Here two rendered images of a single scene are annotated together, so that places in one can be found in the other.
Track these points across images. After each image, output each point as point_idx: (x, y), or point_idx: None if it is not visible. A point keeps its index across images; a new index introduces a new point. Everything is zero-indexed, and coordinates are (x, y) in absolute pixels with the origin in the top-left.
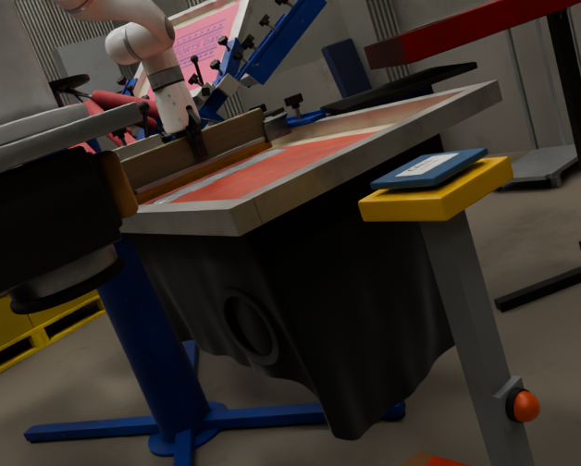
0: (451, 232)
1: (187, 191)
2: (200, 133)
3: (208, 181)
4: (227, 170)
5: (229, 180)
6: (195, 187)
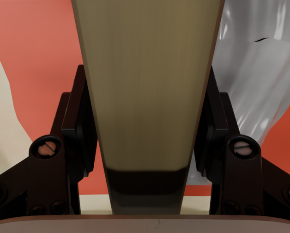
0: None
1: (261, 141)
2: (282, 175)
3: (283, 94)
4: None
5: None
6: (269, 125)
